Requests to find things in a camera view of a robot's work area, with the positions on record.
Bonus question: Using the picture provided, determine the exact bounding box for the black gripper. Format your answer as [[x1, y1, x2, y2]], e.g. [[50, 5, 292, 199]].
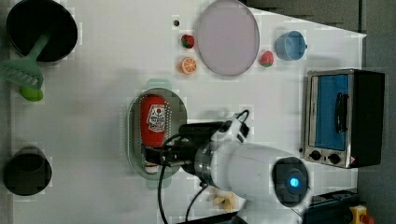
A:
[[142, 121, 223, 175]]

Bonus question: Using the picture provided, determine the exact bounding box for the red plush ketchup bottle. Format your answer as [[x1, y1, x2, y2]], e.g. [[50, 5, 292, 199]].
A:
[[139, 94, 167, 175]]

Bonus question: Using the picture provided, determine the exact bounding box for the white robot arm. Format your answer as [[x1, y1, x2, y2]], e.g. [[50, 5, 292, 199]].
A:
[[142, 119, 313, 224]]

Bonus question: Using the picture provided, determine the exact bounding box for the toy peeled banana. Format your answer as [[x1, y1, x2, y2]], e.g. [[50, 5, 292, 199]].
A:
[[209, 189, 235, 213]]

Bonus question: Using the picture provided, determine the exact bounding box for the toy orange slice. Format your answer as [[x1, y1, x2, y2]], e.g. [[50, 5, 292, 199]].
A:
[[179, 57, 197, 75]]

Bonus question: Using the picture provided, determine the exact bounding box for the toy strawberry dark red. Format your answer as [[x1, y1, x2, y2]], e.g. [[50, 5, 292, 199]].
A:
[[181, 35, 194, 49]]

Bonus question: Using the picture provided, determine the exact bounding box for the small black cup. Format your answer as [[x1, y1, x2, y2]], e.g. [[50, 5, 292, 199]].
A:
[[3, 146, 52, 196]]

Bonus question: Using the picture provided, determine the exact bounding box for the lime green toy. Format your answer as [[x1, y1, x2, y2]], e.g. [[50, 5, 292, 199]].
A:
[[20, 86, 44, 102]]

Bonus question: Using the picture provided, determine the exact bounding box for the grey round plate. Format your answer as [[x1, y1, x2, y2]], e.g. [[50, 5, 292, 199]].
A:
[[195, 0, 260, 76]]

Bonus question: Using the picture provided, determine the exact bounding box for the toy strawberry pink red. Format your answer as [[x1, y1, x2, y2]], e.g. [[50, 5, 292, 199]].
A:
[[259, 50, 274, 67]]

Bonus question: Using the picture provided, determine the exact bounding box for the blue cup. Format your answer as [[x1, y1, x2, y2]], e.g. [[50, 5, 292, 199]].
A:
[[276, 31, 307, 61]]

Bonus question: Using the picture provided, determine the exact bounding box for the large black pot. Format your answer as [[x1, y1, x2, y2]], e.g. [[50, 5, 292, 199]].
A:
[[7, 0, 78, 63]]

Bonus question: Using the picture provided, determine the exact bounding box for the silver black toaster oven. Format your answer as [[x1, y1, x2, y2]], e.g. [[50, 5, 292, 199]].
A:
[[304, 69, 385, 169]]

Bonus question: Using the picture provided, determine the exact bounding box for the yellow red clamp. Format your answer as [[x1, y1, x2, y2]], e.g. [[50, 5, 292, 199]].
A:
[[349, 205, 375, 224]]

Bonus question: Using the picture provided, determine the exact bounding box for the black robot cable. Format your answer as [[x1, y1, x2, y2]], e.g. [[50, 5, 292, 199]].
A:
[[157, 133, 209, 224]]

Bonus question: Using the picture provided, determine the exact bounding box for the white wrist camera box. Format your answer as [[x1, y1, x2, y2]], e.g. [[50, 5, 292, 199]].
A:
[[211, 117, 249, 144]]

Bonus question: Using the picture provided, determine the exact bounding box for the blue metal frame rail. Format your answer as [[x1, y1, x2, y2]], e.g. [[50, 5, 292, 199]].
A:
[[177, 190, 360, 224]]

